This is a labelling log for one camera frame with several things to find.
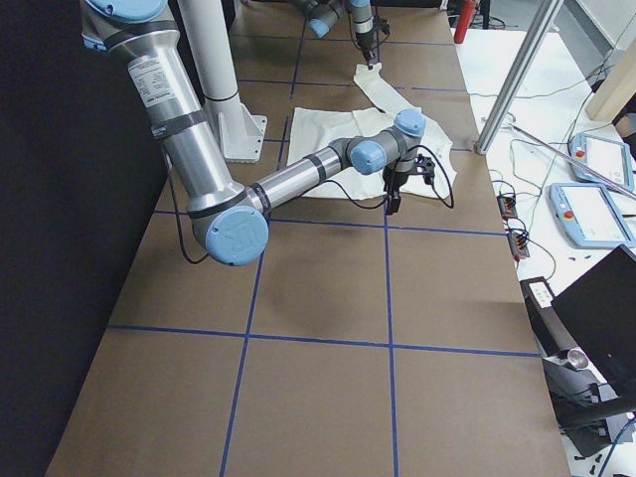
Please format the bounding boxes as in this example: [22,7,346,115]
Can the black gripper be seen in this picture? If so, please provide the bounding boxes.
[383,154,416,215]
[354,27,382,69]

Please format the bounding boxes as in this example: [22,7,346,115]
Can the cream long-sleeve cat shirt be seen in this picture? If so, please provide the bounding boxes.
[287,64,456,200]

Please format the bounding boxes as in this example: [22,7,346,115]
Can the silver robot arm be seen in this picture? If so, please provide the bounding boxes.
[290,0,391,70]
[80,1,426,266]

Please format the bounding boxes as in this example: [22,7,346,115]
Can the red fire extinguisher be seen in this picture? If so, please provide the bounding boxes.
[453,0,477,45]

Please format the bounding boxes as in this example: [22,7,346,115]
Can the far orange connector board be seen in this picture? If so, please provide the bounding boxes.
[497,195,518,221]

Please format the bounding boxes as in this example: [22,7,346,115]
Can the near blue teach pendant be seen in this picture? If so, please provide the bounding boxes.
[549,183,635,249]

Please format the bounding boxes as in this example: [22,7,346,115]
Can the blue teach pendant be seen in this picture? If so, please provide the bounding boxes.
[549,183,635,249]
[568,133,634,192]

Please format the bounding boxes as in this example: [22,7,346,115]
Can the thin metal rod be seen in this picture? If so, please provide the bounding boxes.
[502,121,636,196]

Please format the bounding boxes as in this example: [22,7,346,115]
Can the black device with label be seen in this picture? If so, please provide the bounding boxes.
[520,277,582,368]

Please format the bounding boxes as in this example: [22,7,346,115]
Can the far blue teach pendant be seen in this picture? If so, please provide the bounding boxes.
[568,133,634,192]

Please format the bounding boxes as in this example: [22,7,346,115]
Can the black monitor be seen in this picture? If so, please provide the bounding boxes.
[553,244,635,396]

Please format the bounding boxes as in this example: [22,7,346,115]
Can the silver round knob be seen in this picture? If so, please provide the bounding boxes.
[565,349,589,372]

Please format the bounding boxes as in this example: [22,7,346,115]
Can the wooden board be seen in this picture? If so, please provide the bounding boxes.
[586,42,636,122]

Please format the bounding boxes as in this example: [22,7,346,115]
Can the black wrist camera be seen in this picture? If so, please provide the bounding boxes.
[415,154,435,187]

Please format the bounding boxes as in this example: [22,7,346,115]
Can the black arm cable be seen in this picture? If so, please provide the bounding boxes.
[168,143,456,264]

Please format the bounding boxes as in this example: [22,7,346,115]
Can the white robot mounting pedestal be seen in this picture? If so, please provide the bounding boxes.
[178,0,267,163]

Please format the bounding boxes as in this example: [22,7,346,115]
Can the aluminium frame post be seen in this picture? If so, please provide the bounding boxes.
[474,0,563,155]

